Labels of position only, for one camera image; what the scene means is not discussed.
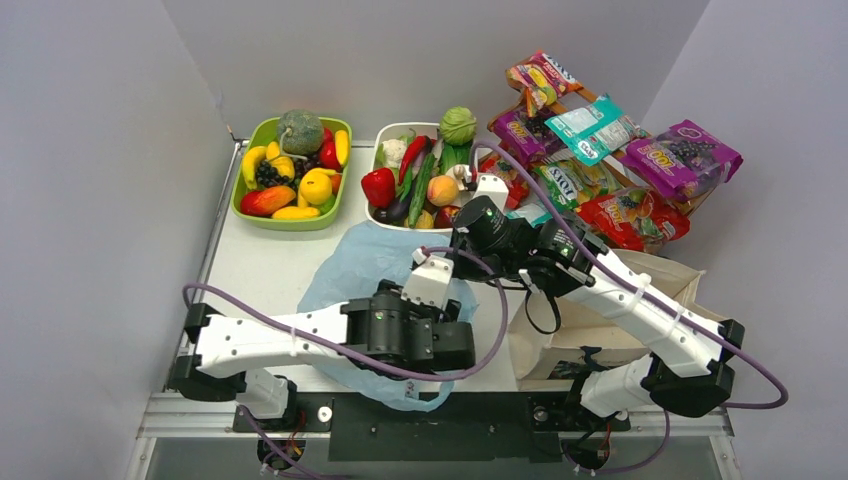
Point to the red snack bag right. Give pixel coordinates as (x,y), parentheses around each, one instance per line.
(634,218)

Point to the black grapes bunch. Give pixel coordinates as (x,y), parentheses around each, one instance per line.
(270,174)

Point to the white mushroom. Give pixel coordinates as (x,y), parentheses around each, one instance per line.
(461,174)

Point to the red apple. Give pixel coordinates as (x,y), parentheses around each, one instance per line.
(445,216)

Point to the purple eggplant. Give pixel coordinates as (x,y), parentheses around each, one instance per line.
(395,213)

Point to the teal snack bag lower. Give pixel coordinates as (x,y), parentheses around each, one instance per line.
(534,213)

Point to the orange peach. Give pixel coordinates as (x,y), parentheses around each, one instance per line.
(442,190)

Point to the white cauliflower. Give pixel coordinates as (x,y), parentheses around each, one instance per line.
(393,152)

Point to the green cabbage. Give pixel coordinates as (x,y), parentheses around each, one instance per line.
(458,126)

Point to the top orange candy bag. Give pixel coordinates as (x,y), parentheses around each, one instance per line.
(541,80)

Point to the teal snack bag upper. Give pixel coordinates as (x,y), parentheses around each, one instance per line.
(595,131)

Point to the green melon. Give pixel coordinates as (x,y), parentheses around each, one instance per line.
(300,132)

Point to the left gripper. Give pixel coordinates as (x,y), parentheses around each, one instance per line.
(436,314)

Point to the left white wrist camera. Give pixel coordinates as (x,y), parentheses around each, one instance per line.
(429,281)

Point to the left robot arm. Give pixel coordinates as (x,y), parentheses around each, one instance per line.
(233,358)

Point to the red snack bag left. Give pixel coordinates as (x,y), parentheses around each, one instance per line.
(518,189)

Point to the yellow banana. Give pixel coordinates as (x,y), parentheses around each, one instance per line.
(249,165)

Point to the yellow pear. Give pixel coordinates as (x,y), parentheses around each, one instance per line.
(425,221)

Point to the red orange mango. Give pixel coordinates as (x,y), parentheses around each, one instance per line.
(265,202)

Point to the white vegetable tray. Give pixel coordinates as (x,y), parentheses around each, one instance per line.
(394,131)

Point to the green cucumber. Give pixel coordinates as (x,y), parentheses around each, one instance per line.
(419,191)

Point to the yellow lemon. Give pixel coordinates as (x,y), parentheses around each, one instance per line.
(315,188)

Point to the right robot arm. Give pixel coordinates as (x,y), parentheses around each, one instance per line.
(685,371)

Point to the teal snack bag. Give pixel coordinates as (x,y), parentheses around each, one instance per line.
(534,213)
(595,131)

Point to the wooden display rack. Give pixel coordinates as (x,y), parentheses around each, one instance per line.
(559,108)

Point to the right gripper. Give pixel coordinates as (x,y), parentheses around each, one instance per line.
(464,270)

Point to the red chili pepper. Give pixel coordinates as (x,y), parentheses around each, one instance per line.
(411,154)

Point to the small purple snack bag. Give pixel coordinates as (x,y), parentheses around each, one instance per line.
(529,138)

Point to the red snack bag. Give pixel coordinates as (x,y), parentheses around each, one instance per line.
(634,218)
(518,189)

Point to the yellow mango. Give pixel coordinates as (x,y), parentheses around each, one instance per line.
(296,213)

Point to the red bell pepper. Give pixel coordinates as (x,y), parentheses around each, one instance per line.
(379,187)

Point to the green fruit tray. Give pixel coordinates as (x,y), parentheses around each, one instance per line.
(262,135)

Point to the light blue plastic bag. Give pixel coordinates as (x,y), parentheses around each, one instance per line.
(365,255)

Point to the green candy bag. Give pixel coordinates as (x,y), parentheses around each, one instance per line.
(570,183)

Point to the large purple snack bag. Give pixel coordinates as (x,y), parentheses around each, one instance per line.
(682,163)

